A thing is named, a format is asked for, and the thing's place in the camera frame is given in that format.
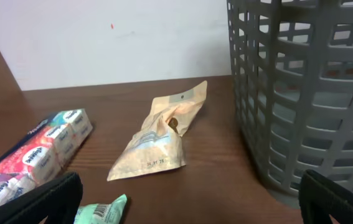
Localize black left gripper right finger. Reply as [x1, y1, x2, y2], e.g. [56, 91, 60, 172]
[298, 169, 353, 224]

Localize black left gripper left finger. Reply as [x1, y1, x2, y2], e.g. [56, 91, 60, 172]
[0, 172, 83, 224]

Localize colourful tissue multipack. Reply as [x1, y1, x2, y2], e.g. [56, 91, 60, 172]
[0, 109, 93, 206]

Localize mint green small packet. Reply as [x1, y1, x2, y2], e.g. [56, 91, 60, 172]
[73, 194, 128, 224]

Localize beige snack pouch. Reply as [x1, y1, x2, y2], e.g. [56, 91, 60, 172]
[107, 81, 207, 181]

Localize grey plastic basket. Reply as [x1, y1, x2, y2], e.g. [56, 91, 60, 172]
[227, 0, 353, 207]

